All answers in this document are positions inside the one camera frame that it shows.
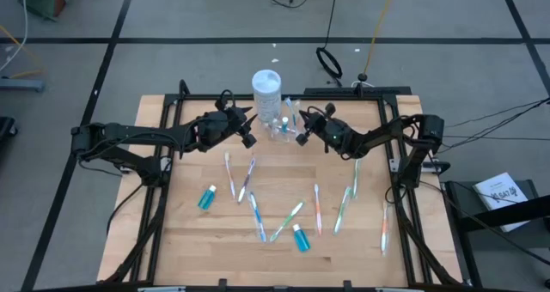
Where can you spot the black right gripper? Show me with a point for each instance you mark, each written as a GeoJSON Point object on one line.
{"type": "Point", "coordinates": [333, 135]}

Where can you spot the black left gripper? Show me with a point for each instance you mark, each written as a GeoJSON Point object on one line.
{"type": "Point", "coordinates": [219, 129]}

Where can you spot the clear plastic organizer box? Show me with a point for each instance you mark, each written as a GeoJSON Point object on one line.
{"type": "Point", "coordinates": [275, 135]}

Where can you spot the green toothbrush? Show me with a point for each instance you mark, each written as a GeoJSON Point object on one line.
{"type": "Point", "coordinates": [286, 221]}
{"type": "Point", "coordinates": [342, 210]}
{"type": "Point", "coordinates": [356, 178]}

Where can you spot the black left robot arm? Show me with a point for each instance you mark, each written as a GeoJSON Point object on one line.
{"type": "Point", "coordinates": [129, 133]}

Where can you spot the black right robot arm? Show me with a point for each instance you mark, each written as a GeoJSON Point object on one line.
{"type": "Point", "coordinates": [378, 137]}

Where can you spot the black round floor knob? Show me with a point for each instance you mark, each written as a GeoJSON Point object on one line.
{"type": "Point", "coordinates": [362, 77]}

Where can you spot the white printed booklet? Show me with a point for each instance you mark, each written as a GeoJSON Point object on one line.
{"type": "Point", "coordinates": [500, 195]}

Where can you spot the grey flat floor base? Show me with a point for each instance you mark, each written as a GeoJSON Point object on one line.
{"type": "Point", "coordinates": [21, 85]}

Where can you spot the green orange bag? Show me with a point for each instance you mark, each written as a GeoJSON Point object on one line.
{"type": "Point", "coordinates": [40, 0]}

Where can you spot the black caster object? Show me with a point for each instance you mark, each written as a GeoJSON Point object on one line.
{"type": "Point", "coordinates": [5, 126]}

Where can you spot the black side stand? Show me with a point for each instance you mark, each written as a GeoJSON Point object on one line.
{"type": "Point", "coordinates": [537, 206]}

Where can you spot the silver bracket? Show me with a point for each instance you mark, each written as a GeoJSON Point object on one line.
{"type": "Point", "coordinates": [161, 289]}
{"type": "Point", "coordinates": [399, 290]}

